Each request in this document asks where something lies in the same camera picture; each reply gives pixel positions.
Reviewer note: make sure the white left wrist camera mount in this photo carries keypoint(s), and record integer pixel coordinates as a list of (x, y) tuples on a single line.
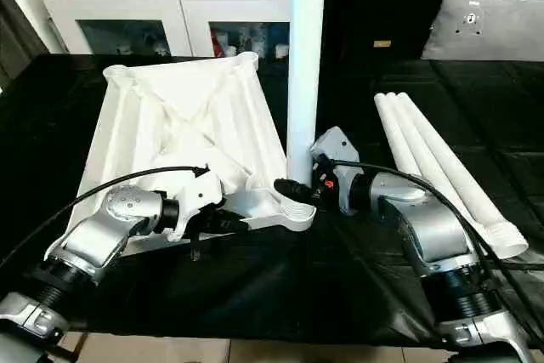
[(197, 195)]

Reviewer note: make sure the grey curtain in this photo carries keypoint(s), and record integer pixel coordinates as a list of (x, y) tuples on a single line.
[(19, 40)]

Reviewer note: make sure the black work mat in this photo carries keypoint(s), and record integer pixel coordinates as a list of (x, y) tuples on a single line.
[(51, 125)]

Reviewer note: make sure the white plastic table top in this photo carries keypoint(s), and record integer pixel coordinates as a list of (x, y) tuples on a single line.
[(178, 103)]

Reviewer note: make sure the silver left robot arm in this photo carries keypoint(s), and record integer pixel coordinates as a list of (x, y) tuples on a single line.
[(93, 235)]

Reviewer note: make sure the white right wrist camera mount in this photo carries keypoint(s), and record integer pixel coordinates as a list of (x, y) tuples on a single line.
[(336, 144)]

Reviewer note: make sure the white plastic table leg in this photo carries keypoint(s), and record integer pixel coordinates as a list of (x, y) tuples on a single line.
[(306, 61), (459, 167), (425, 154), (395, 133)]

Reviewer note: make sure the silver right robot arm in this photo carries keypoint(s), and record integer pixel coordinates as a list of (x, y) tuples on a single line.
[(433, 231)]

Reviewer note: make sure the grey cushion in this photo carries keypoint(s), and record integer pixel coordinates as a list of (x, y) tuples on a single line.
[(489, 27)]

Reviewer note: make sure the white glass-door cabinet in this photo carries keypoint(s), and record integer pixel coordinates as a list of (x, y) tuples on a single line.
[(170, 1)]

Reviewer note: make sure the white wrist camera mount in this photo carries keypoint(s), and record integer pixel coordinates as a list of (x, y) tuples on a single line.
[(336, 144), (197, 195)]

